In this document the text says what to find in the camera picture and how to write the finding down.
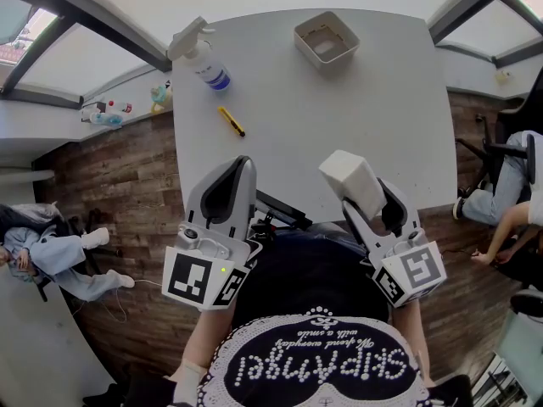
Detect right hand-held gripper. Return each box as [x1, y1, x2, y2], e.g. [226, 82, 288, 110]
[340, 179, 448, 309]

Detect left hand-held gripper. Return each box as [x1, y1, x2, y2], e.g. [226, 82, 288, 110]
[161, 155, 265, 312]

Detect white rectangular block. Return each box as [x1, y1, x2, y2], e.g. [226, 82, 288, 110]
[317, 149, 388, 222]

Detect beige square tray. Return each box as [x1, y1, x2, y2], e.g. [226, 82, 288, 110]
[293, 10, 361, 74]

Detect person's left forearm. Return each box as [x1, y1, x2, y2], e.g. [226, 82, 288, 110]
[182, 309, 234, 372]

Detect person's right forearm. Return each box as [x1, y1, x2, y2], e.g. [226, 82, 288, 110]
[389, 301, 434, 387]

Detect person's legs in blue jeans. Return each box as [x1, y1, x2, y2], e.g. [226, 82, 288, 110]
[296, 221, 370, 258]

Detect black chest-mounted device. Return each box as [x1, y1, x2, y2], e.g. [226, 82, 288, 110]
[249, 189, 314, 237]

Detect yellow utility knife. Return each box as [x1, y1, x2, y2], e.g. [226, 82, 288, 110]
[216, 106, 246, 138]

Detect person's black printed top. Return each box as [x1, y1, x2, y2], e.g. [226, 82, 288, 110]
[126, 235, 474, 407]

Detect light grey table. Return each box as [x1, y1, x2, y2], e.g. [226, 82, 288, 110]
[171, 8, 459, 224]

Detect green and yellow cup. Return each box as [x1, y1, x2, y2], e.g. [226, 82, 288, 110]
[149, 83, 174, 114]

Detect white spray bottle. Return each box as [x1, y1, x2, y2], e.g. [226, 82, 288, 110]
[167, 15, 232, 92]

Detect black office chair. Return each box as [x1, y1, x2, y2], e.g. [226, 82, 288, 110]
[36, 208, 124, 303]
[456, 68, 543, 194]

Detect black bag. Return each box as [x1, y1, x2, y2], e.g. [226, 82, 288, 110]
[494, 243, 543, 290]

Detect blue wipes pack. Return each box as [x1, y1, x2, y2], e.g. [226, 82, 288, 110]
[88, 111, 125, 127]

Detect black round object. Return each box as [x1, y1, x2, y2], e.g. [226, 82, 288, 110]
[508, 288, 543, 318]

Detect person's white left sleeve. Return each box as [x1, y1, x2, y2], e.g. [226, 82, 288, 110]
[169, 362, 204, 406]

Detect dark-framed window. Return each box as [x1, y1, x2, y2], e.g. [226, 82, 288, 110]
[0, 0, 543, 105]

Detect white window ledge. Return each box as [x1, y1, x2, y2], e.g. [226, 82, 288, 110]
[0, 64, 175, 169]

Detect white adapter cable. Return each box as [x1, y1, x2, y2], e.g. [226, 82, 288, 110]
[70, 278, 165, 324]

